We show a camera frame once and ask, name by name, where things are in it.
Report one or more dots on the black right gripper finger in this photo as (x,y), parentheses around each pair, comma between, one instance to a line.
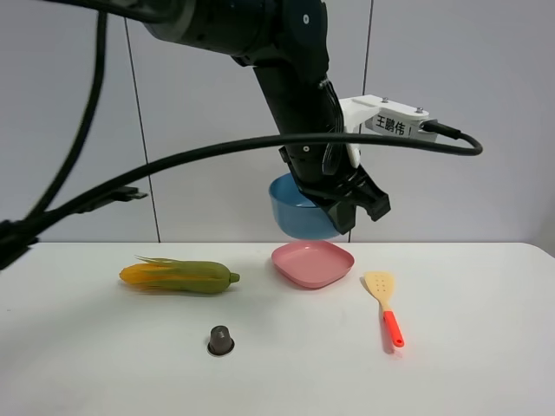
(369,196)

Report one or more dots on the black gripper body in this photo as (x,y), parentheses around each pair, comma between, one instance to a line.
(327,173)

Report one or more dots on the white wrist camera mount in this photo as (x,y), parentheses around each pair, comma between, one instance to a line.
(385,117)

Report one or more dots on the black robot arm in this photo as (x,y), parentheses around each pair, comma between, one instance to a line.
(284,42)

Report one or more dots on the toy corn cob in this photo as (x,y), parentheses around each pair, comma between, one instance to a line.
(165,274)

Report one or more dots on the blue plastic bowl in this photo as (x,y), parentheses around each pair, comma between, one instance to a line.
(296,215)

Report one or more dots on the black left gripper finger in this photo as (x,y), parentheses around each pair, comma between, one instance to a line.
(340,211)

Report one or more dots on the pink square plate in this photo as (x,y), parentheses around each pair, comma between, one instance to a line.
(312,264)

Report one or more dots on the wooden spatula orange handle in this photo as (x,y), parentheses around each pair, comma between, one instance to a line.
(381,286)

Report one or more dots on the dark coffee capsule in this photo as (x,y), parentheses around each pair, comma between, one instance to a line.
(220,342)

